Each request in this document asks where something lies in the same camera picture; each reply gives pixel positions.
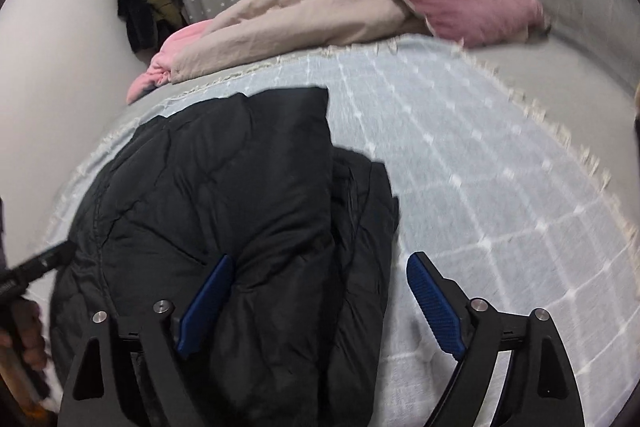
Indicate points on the black padded jacket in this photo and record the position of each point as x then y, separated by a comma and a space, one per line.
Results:
225, 207

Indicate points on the grey bed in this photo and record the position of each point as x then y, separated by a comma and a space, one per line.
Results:
565, 77

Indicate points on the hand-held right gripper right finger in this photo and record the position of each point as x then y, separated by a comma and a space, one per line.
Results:
432, 307

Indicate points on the person's left hand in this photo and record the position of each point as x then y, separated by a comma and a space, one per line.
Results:
30, 332

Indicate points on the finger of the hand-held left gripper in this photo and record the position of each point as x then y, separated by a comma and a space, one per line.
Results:
42, 262

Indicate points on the light blue checked fringed blanket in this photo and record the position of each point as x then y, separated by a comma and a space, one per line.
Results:
475, 187

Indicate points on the pink and cream clothes pile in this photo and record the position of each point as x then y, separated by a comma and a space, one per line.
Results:
300, 17

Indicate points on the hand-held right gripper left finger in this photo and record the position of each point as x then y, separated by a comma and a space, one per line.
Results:
207, 307

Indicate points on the dark hanging garment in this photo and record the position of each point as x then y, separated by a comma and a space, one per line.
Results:
150, 2

